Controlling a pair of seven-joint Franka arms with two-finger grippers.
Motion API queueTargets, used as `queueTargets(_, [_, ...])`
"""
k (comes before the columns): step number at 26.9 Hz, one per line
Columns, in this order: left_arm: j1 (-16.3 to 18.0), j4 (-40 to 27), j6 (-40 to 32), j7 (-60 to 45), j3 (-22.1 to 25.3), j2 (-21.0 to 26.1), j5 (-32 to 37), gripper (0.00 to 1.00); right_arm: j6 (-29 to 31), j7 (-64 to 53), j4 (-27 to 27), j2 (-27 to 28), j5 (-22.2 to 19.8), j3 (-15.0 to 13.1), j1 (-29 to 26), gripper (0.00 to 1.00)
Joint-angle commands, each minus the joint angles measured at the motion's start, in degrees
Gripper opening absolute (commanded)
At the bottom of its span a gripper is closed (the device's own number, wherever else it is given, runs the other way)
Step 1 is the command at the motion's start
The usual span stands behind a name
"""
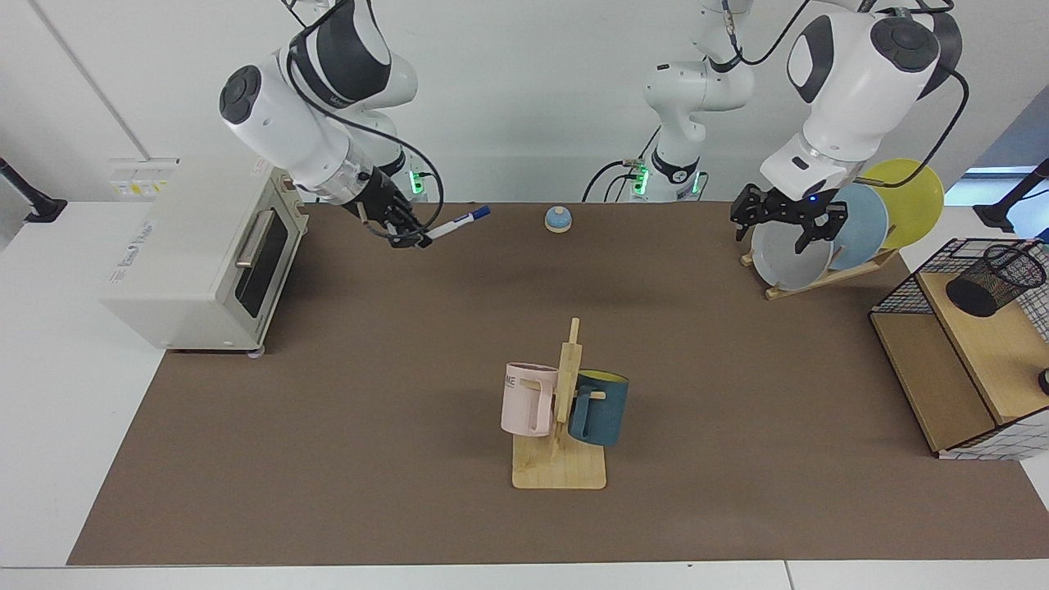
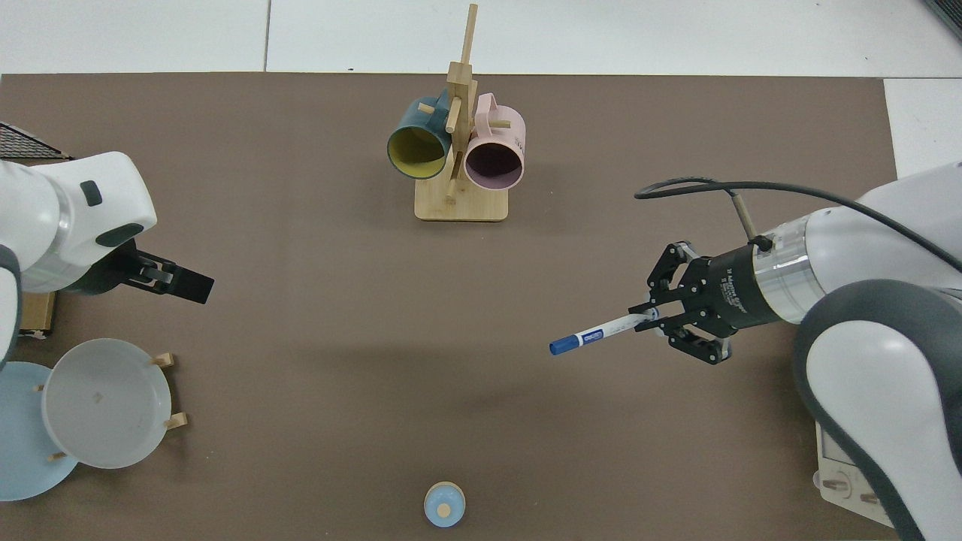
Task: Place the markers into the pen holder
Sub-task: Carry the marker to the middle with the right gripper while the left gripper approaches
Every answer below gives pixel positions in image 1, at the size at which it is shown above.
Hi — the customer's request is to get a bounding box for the black mesh pen holder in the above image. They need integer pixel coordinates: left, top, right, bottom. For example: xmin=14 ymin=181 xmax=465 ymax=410
xmin=945 ymin=243 xmax=1048 ymax=319

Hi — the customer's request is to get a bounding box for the wooden cup stand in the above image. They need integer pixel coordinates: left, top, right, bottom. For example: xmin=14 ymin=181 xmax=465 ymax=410
xmin=512 ymin=318 xmax=608 ymax=491

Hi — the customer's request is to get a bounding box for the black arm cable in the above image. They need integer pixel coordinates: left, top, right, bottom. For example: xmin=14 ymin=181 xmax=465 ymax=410
xmin=721 ymin=0 xmax=972 ymax=191
xmin=283 ymin=0 xmax=446 ymax=247

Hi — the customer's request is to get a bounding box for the black base cable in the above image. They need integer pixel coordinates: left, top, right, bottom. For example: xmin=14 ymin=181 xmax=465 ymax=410
xmin=582 ymin=123 xmax=658 ymax=203

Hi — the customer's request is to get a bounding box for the dark teal mug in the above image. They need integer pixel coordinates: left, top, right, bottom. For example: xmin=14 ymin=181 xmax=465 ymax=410
xmin=567 ymin=370 xmax=630 ymax=447

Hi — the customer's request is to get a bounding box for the yellow plate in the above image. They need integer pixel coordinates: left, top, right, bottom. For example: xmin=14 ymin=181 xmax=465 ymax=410
xmin=861 ymin=158 xmax=945 ymax=251

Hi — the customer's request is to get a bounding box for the brown table cloth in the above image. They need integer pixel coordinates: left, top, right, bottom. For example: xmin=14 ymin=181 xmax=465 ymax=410
xmin=67 ymin=202 xmax=1049 ymax=566

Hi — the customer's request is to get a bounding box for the wooden plate rack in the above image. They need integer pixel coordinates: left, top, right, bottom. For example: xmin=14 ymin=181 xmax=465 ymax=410
xmin=740 ymin=246 xmax=900 ymax=302

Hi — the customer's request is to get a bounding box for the light blue plate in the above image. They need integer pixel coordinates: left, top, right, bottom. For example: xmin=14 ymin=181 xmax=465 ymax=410
xmin=824 ymin=182 xmax=890 ymax=271

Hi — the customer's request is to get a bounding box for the pink mug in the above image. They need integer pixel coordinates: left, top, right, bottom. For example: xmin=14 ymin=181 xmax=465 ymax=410
xmin=501 ymin=362 xmax=561 ymax=438

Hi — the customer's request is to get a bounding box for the black stand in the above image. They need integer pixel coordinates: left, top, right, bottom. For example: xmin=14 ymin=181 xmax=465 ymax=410
xmin=974 ymin=158 xmax=1049 ymax=233
xmin=0 ymin=156 xmax=68 ymax=224

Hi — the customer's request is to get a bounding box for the grey plate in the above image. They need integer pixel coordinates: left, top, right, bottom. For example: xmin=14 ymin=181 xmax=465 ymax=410
xmin=751 ymin=215 xmax=835 ymax=292

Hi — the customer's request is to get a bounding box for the wire basket with wooden floor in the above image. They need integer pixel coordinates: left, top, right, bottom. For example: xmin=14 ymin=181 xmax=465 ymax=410
xmin=869 ymin=238 xmax=1049 ymax=461

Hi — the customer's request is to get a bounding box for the blue and white marker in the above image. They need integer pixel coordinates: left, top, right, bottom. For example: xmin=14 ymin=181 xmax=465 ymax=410
xmin=420 ymin=205 xmax=492 ymax=244

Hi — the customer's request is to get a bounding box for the pale toaster oven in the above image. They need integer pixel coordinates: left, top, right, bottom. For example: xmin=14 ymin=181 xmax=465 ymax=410
xmin=98 ymin=157 xmax=310 ymax=359

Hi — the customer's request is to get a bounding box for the white outlet box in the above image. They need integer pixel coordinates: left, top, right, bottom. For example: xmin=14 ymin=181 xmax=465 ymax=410
xmin=109 ymin=157 xmax=180 ymax=200

